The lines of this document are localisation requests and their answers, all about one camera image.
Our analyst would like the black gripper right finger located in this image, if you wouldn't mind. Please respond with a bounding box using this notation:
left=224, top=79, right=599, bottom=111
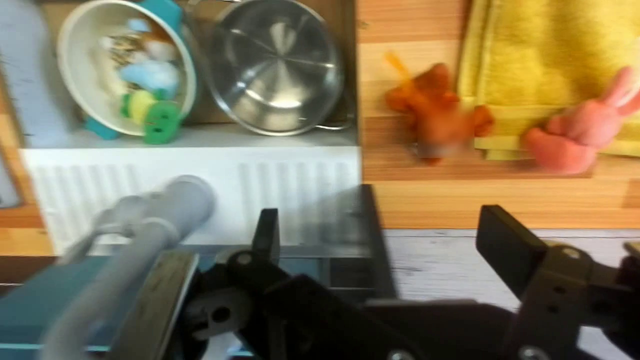
left=475, top=204, right=640, bottom=360

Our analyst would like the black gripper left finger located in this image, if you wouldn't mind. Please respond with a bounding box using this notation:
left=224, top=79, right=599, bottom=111
left=181, top=206, right=296, bottom=342

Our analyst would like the pink plush toy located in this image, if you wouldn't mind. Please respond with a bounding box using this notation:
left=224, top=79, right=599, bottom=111
left=522, top=66, right=640, bottom=179

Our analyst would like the blue plush toy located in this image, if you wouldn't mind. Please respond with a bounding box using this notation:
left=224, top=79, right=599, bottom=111
left=118, top=58, right=179, bottom=97

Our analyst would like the orange plush toy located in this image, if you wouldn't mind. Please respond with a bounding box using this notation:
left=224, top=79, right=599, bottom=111
left=384, top=53, right=497, bottom=167

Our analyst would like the yellow towel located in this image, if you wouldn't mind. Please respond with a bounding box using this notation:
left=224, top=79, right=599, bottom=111
left=455, top=0, right=640, bottom=163

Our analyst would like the spotted tan plush toy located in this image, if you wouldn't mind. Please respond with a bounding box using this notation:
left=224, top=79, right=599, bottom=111
left=97, top=28, right=162, bottom=69

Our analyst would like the white sink unit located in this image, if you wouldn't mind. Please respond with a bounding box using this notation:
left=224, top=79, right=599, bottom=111
left=17, top=126, right=366, bottom=258

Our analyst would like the grey wood-plank panel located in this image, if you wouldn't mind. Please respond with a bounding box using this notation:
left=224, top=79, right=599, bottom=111
left=382, top=228, right=640, bottom=360

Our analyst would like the grey toy faucet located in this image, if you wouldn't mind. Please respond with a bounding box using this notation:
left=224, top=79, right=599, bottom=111
left=37, top=174, right=219, bottom=360

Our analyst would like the green yellow plush toy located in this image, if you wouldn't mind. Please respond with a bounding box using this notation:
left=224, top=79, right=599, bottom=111
left=118, top=88, right=184, bottom=146

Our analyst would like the steel bowl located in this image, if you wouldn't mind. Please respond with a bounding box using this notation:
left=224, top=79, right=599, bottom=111
left=203, top=0, right=356, bottom=140

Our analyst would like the green patterned bowl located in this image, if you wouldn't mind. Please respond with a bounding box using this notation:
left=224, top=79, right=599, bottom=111
left=56, top=0, right=199, bottom=146

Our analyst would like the black metal frame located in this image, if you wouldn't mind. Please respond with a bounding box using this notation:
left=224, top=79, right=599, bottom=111
left=312, top=182, right=399, bottom=307

